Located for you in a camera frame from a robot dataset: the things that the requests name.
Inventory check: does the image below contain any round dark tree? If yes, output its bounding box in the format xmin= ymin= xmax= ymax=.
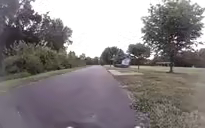
xmin=99 ymin=46 xmax=126 ymax=68

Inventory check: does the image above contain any pale paved pad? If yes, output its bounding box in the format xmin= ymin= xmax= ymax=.
xmin=107 ymin=68 xmax=144 ymax=77

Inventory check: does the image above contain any slanted pale board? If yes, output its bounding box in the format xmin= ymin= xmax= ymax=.
xmin=113 ymin=56 xmax=132 ymax=69

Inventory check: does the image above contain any small leafy tree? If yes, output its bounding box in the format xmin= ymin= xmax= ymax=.
xmin=126 ymin=42 xmax=152 ymax=70

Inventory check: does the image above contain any open grass field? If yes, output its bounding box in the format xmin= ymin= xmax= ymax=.
xmin=104 ymin=64 xmax=205 ymax=128

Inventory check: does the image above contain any grass verge beside trees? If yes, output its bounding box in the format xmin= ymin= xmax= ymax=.
xmin=0 ymin=65 xmax=88 ymax=97

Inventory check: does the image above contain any row of trees and bushes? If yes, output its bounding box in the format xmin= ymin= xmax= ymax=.
xmin=0 ymin=0 xmax=101 ymax=79

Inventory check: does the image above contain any large leafy tree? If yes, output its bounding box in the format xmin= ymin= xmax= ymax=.
xmin=140 ymin=0 xmax=205 ymax=74

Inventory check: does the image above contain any dark distant treeline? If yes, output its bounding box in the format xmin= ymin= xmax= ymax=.
xmin=149 ymin=47 xmax=205 ymax=69

